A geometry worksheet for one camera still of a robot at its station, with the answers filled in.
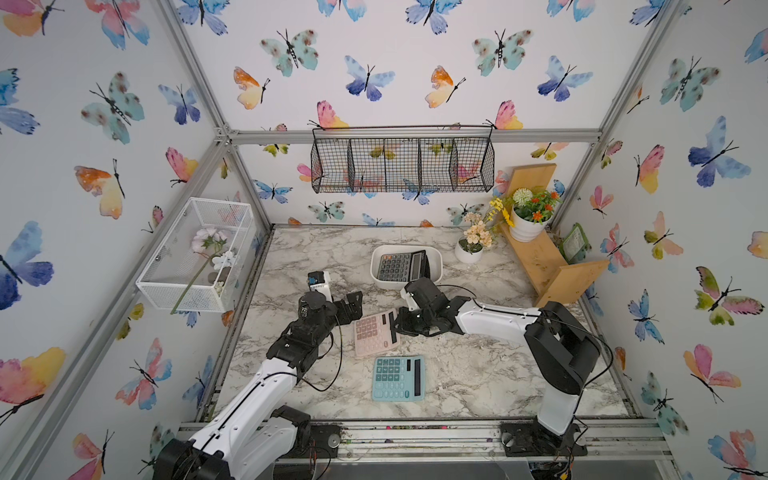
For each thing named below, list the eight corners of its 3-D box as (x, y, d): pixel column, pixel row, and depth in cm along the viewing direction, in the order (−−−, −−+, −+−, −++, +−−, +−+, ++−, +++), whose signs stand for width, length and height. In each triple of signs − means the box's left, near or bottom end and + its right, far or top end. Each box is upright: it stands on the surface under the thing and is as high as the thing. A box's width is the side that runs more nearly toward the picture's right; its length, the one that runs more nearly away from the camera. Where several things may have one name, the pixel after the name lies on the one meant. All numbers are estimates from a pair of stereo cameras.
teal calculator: (372, 401, 82) (371, 397, 79) (374, 361, 89) (373, 356, 86) (424, 401, 82) (425, 397, 79) (422, 361, 89) (423, 356, 86)
